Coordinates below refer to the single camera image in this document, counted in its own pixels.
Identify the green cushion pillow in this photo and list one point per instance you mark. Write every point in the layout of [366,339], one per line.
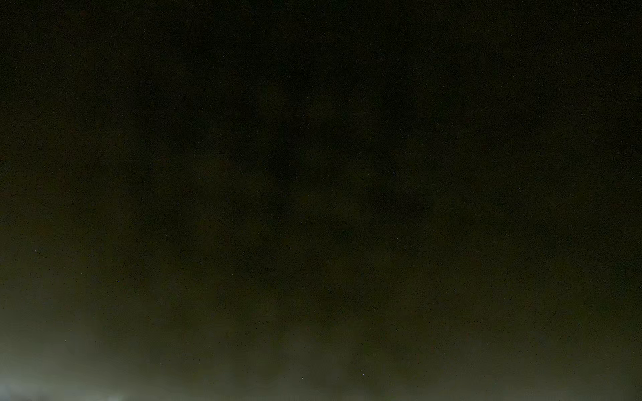
[320,200]

